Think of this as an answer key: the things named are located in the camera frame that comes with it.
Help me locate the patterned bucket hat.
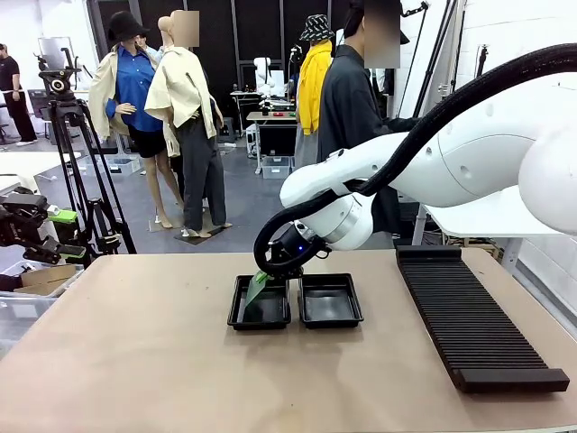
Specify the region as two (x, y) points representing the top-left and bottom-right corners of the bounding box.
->
(299, 14), (335, 42)

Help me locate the person in black clothes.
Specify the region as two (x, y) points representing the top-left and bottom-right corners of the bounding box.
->
(0, 43), (38, 146)

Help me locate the person in light blue shirt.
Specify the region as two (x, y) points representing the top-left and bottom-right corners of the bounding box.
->
(137, 35), (161, 62)

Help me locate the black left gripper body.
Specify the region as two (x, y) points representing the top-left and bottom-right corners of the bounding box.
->
(0, 187), (49, 247)

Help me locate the black floppy hat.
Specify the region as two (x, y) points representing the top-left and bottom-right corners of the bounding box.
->
(106, 11), (151, 44)

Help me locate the black ESD tray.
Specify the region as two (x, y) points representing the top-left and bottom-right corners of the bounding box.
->
(226, 273), (292, 331)
(298, 272), (364, 329)

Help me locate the person right forearm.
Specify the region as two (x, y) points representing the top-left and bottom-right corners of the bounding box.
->
(380, 115), (425, 134)

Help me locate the small white background robot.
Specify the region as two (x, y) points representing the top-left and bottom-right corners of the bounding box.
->
(252, 56), (276, 98)

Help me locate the cardboard box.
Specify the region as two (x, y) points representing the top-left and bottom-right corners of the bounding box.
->
(13, 264), (78, 298)

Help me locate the clear plastic box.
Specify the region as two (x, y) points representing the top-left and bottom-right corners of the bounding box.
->
(0, 290), (60, 357)

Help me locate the white round-edged table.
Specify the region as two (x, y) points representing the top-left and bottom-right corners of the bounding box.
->
(0, 151), (82, 190)

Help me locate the background work desk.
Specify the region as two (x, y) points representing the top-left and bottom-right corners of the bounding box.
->
(246, 110), (301, 175)

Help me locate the black light stand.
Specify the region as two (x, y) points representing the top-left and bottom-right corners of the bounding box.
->
(396, 0), (465, 118)

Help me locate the clear floor storage bin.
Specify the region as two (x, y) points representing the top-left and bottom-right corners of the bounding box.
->
(261, 155), (293, 180)

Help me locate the green circuit board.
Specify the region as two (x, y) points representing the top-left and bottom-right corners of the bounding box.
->
(245, 270), (271, 308)

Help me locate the mannequin with blue shirt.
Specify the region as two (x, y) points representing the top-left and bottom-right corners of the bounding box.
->
(87, 11), (184, 229)

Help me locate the black camera tripod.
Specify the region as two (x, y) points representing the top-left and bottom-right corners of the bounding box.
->
(47, 99), (137, 267)

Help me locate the black slotted board rack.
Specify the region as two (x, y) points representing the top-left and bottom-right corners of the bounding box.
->
(395, 244), (571, 393)

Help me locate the mannequin with yellow top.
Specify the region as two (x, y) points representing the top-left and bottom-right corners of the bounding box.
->
(292, 14), (337, 168)

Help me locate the white side table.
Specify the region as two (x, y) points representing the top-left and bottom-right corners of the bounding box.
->
(412, 184), (577, 258)

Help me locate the mannequin with cream shirt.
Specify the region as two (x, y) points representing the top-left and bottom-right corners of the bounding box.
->
(143, 9), (234, 238)

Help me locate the person in dark jacket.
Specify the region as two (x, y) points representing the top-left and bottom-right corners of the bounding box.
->
(316, 0), (425, 240)

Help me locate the thin black stand pole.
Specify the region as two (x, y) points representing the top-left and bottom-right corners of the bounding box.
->
(475, 44), (490, 78)

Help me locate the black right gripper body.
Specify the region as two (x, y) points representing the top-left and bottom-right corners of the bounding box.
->
(268, 220), (333, 279)

